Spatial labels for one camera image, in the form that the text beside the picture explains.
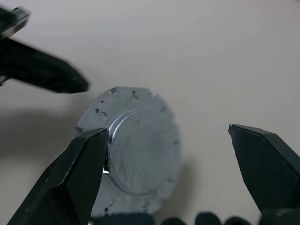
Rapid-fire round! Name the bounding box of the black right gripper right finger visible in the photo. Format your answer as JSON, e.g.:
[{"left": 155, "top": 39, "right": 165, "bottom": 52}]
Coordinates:
[{"left": 228, "top": 124, "right": 300, "bottom": 215}]

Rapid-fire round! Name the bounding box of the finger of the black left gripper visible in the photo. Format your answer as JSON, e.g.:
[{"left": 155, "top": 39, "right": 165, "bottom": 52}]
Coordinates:
[
  {"left": 0, "top": 37, "right": 90, "bottom": 95},
  {"left": 0, "top": 7, "right": 31, "bottom": 39}
]

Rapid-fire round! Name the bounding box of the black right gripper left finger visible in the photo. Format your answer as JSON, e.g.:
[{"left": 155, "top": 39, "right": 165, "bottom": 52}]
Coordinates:
[{"left": 7, "top": 127, "right": 110, "bottom": 225}]

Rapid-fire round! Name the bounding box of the grey motor cover with circuit board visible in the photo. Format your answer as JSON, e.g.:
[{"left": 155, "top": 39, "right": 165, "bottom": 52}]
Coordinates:
[{"left": 75, "top": 86, "right": 186, "bottom": 218}]

